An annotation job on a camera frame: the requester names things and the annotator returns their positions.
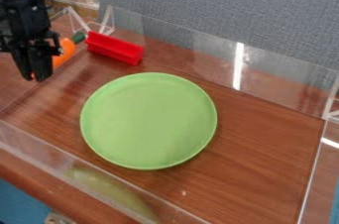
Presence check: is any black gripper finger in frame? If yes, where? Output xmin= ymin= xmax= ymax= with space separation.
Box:
xmin=10 ymin=49 xmax=32 ymax=79
xmin=28 ymin=49 xmax=54 ymax=82

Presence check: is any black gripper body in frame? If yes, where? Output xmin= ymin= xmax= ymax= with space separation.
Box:
xmin=0 ymin=31 xmax=64 ymax=56

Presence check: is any orange toy carrot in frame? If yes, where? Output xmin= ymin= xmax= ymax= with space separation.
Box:
xmin=29 ymin=31 xmax=86 ymax=80

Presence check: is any green round plate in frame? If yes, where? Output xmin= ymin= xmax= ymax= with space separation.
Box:
xmin=80 ymin=72 xmax=217 ymax=170

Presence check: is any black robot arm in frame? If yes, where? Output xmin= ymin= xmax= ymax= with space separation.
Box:
xmin=0 ymin=0 xmax=62 ymax=82

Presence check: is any red plastic block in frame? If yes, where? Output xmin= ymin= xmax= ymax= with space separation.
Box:
xmin=84 ymin=31 xmax=144 ymax=65

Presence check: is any clear acrylic enclosure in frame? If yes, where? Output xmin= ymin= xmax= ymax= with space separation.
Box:
xmin=0 ymin=10 xmax=339 ymax=224

